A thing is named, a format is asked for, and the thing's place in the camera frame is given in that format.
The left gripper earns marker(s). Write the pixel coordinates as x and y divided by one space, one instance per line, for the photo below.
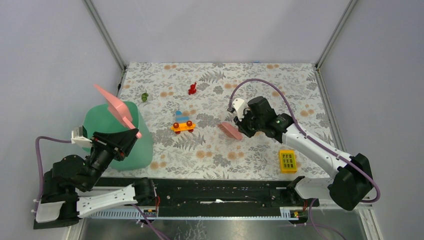
118 144

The toy block car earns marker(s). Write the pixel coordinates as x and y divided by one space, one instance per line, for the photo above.
182 123

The yellow grid block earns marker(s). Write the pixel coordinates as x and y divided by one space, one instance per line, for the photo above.
287 161

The green paper scrap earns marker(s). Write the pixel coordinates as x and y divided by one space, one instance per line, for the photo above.
144 97

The pink dustpan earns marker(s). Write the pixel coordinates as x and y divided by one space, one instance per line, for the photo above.
117 108

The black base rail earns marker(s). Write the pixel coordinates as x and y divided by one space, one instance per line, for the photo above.
215 198

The red paper scrap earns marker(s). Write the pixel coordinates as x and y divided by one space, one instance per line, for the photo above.
192 90

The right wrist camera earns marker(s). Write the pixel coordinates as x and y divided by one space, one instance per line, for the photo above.
239 106

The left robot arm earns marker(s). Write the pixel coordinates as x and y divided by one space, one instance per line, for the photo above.
59 205

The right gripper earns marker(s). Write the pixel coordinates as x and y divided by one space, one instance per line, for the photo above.
241 124

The pink brush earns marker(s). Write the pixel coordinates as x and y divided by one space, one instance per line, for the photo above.
230 131

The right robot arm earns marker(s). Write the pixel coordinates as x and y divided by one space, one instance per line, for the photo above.
349 177

